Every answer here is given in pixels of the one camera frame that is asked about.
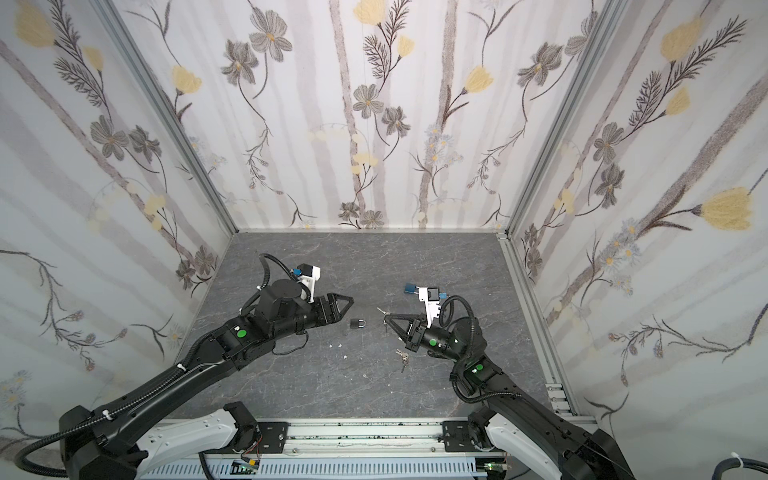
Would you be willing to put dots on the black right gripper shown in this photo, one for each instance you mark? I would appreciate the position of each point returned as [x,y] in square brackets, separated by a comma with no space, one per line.
[416,335]

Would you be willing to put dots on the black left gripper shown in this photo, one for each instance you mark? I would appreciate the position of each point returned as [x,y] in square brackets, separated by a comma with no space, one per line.
[320,309]

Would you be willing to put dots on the black padlock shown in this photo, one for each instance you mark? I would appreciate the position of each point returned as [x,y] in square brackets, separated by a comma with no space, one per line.
[358,323]

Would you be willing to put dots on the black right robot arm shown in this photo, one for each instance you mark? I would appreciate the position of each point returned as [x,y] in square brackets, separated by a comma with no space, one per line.
[510,419]

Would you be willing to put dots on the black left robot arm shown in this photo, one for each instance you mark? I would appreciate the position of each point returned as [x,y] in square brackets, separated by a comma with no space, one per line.
[128,437]

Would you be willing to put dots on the brass and silver key bunch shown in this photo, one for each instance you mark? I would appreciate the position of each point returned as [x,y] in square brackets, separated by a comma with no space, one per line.
[404,358]

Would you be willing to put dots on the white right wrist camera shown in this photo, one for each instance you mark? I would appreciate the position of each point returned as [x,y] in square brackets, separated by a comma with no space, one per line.
[431,297]

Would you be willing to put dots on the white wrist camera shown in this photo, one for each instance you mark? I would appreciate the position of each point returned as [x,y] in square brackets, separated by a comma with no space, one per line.
[308,275]
[431,297]

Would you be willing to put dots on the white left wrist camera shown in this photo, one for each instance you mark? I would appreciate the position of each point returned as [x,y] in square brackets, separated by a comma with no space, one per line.
[308,275]

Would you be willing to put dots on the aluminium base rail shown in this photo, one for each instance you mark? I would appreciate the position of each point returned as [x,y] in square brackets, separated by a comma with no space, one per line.
[360,438]

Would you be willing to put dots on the white slotted cable duct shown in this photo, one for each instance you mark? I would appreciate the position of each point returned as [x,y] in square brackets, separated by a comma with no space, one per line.
[348,468]

